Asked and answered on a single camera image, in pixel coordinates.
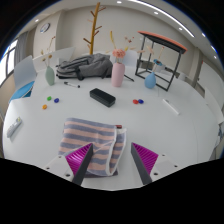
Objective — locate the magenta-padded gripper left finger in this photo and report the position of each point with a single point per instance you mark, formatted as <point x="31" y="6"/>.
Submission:
<point x="78" y="158"/>

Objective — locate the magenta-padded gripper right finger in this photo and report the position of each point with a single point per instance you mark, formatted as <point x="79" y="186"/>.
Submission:
<point x="146" y="158"/>

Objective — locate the pink and grey striped towel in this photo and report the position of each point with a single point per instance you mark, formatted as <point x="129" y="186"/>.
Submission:
<point x="93" y="133"/>

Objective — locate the white flat bar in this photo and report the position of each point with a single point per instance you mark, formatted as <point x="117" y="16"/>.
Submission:
<point x="170" y="106"/>

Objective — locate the blue round magnet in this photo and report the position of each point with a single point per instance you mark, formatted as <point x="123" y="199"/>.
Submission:
<point x="56" y="100"/>
<point x="141" y="101"/>

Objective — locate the red round magnet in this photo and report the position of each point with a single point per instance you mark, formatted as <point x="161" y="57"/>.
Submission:
<point x="135" y="101"/>

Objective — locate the orange round magnet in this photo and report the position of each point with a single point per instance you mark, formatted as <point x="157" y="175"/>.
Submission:
<point x="44" y="107"/>

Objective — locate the black rectangular case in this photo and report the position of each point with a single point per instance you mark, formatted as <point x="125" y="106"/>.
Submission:
<point x="102" y="97"/>

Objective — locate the green round magnet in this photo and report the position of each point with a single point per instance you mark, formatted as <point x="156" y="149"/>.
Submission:
<point x="49" y="98"/>

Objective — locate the white remote control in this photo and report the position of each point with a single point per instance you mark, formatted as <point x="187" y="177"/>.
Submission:
<point x="14" y="127"/>

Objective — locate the black marker pen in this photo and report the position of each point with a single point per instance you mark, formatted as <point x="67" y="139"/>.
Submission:
<point x="71" y="84"/>

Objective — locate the blue vase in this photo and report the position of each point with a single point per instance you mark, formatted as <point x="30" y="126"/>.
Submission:
<point x="150" y="81"/>

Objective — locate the green vase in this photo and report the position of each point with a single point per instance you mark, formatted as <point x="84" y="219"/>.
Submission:
<point x="50" y="76"/>

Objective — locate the pink vase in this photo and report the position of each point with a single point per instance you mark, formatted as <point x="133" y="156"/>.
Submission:
<point x="118" y="75"/>

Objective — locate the grey backpack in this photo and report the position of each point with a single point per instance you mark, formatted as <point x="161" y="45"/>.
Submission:
<point x="90" y="66"/>

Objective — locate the dried pale stems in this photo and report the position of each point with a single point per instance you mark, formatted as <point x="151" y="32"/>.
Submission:
<point x="156" y="61"/>

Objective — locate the white plastic chair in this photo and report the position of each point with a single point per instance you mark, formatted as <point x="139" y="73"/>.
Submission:
<point x="130" y="58"/>

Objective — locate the dried beige stems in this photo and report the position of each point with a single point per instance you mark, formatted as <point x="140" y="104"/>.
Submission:
<point x="50" y="57"/>

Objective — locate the pink flower bouquet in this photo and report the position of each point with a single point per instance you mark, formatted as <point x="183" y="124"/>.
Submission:
<point x="118" y="53"/>

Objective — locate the window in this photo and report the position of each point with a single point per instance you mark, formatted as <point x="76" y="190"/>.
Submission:
<point x="6" y="65"/>

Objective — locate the grey curtain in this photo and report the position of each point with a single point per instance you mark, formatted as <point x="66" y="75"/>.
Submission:
<point x="21" y="48"/>

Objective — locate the wooden coat stand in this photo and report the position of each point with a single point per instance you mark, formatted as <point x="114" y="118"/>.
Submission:
<point x="94" y="30"/>

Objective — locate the ceiling lights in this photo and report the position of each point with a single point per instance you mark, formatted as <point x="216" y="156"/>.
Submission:
<point x="156" y="13"/>

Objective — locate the orange-topped black frame stand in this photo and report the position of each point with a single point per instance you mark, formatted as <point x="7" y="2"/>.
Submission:
<point x="163" y="39"/>

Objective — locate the round wall clock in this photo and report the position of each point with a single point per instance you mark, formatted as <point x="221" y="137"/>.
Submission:
<point x="45" y="27"/>

